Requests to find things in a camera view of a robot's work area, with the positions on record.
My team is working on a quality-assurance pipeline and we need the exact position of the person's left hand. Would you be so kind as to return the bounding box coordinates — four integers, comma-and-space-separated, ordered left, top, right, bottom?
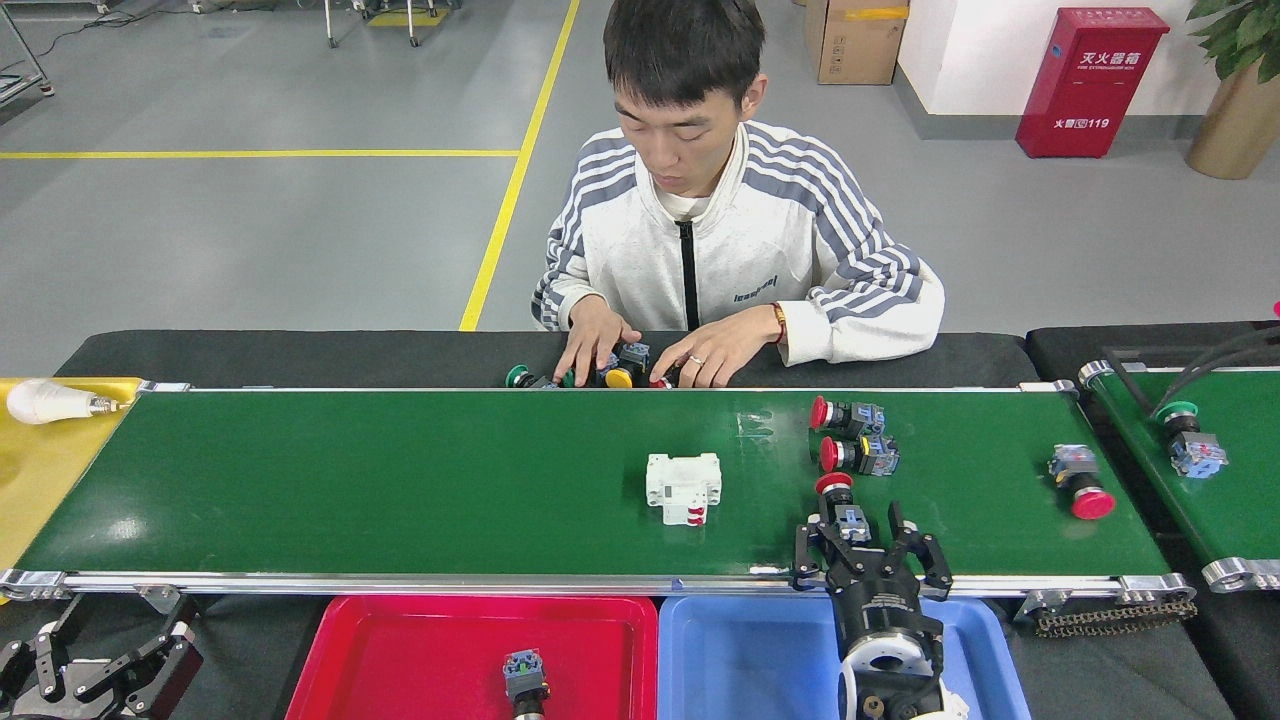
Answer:
650, 303, 784, 389

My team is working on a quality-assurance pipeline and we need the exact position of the green potted plant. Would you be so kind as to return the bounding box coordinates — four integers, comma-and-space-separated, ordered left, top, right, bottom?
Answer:
1185, 0, 1280, 86

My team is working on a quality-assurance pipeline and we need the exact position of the grey metal shelf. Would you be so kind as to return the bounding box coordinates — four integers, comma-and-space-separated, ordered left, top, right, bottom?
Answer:
0, 0, 56, 101

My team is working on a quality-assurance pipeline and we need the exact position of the short green conveyor belt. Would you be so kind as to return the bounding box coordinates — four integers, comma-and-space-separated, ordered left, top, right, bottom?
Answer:
1078, 360, 1280, 593

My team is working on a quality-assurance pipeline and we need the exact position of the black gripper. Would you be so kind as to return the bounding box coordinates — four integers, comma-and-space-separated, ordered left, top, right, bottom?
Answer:
795, 500, 954, 653

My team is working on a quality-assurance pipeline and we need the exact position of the black drive chain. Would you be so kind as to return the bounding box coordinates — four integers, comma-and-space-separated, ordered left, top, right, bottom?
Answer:
1020, 595, 1198, 639

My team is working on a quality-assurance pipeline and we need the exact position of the person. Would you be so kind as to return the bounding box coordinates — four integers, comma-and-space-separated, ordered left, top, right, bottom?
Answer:
530, 0, 946, 366

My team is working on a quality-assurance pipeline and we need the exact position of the person's right hand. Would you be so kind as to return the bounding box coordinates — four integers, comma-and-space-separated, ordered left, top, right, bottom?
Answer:
553, 295, 643, 388

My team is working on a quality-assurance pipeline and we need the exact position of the long green conveyor belt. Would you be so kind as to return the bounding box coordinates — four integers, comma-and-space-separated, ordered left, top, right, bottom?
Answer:
0, 380, 1198, 641

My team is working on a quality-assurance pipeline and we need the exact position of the blue plastic tray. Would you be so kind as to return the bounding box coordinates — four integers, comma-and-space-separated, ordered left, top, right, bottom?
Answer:
657, 593, 1033, 720

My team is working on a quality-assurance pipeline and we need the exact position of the white light bulb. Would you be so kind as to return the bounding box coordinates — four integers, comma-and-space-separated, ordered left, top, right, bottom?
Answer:
7, 378, 131, 426

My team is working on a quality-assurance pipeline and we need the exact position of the red plastic tray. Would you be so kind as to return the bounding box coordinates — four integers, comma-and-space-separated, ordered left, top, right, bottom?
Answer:
285, 595, 659, 720

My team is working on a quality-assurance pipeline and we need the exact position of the brown cardboard box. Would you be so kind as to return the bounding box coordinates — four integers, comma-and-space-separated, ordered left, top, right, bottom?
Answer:
803, 0, 911, 86

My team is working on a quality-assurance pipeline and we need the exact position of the black curved belt guide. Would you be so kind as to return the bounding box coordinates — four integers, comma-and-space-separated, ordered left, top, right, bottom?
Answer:
1100, 325, 1280, 421

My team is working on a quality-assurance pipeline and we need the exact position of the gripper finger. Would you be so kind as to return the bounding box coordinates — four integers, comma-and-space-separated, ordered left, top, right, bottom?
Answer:
0, 598, 86, 706
70, 620, 206, 715

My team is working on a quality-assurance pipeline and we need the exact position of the white metal stand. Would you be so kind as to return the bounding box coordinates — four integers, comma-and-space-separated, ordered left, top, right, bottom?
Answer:
360, 0, 461, 49

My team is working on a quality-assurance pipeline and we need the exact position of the golden plant pot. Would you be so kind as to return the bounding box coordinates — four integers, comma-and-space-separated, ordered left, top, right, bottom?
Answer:
1187, 60, 1280, 181

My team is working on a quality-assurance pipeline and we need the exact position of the yellow plastic tray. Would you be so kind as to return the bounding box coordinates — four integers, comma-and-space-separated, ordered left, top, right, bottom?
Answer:
0, 377, 146, 601

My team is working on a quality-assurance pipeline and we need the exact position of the white metal rack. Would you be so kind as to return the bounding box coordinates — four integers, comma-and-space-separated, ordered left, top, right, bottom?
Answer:
190, 0, 341, 49

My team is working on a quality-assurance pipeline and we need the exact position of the red fire extinguisher cabinet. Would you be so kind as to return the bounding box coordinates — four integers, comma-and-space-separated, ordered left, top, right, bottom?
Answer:
1015, 7, 1171, 159

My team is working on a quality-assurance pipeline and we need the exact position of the white circuit breaker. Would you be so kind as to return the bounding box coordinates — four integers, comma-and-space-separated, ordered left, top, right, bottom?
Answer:
645, 452, 723, 528

